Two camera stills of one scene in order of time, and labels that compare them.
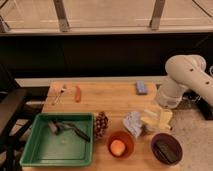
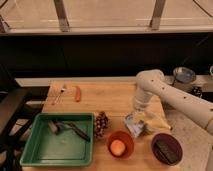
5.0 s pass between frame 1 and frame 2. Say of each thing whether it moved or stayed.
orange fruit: stayed
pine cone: stayed
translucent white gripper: moved
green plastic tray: stayed
